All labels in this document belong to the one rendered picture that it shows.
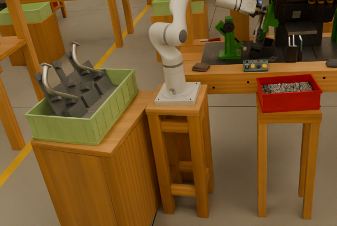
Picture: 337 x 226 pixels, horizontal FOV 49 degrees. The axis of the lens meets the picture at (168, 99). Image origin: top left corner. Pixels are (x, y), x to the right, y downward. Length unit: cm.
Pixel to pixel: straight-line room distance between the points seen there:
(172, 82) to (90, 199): 84
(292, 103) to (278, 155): 106
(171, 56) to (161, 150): 60
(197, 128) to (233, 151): 105
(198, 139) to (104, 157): 56
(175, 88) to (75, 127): 60
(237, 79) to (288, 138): 110
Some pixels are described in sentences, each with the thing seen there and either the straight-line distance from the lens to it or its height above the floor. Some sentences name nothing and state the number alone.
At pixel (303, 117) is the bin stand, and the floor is 78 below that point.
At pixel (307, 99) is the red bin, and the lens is 214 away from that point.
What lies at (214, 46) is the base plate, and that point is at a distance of 281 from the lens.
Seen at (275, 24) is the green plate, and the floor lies 112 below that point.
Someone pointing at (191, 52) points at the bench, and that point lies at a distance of 279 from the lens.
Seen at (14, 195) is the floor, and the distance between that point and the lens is 326.
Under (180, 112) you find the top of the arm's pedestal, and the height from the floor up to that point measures 83.
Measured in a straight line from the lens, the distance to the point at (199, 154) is 227.
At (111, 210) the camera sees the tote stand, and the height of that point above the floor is 35.
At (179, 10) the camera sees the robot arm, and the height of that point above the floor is 137.
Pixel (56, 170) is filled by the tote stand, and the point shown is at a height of 60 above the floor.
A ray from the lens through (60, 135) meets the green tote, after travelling 213.
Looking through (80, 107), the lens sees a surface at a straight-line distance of 223.
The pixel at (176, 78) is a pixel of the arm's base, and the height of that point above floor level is 100.
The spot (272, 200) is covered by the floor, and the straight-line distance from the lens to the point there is 275.
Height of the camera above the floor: 192
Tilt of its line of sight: 29 degrees down
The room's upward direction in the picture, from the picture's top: 8 degrees counter-clockwise
